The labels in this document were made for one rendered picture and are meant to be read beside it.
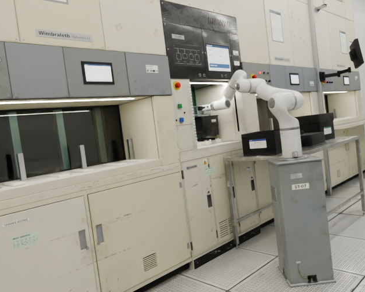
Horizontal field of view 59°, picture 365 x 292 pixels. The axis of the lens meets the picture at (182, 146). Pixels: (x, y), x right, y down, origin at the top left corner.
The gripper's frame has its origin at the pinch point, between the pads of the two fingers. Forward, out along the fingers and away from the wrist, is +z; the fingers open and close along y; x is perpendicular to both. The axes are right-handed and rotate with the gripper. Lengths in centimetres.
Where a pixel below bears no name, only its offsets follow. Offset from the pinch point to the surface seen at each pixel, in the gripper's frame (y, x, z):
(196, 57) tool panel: -31, 37, -31
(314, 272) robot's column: -35, -112, -110
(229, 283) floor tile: -63, -120, -66
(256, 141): -7, -32, -60
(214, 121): 5.0, -13.0, -9.3
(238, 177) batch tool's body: 4, -64, -30
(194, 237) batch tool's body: -56, -97, -31
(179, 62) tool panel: -49, 32, -31
